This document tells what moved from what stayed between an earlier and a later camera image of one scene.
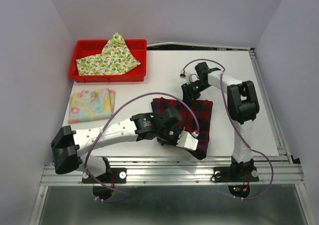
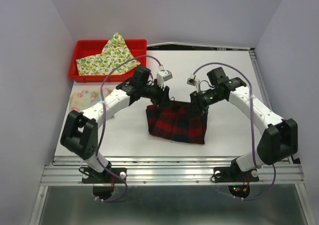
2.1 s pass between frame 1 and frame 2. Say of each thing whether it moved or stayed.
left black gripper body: moved
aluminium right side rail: stayed
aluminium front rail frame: stayed
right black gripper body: moved
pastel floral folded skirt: stayed
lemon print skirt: stayed
